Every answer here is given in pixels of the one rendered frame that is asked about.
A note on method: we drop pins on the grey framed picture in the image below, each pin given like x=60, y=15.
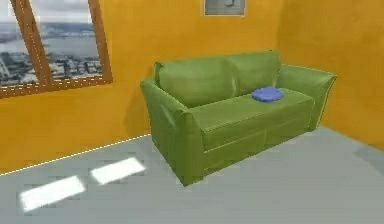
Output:
x=224, y=7

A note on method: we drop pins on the blue round cushion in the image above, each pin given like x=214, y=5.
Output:
x=267, y=94

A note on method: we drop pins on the brown framed window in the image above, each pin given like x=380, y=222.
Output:
x=66, y=50

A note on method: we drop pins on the green sofa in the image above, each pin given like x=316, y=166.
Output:
x=233, y=123

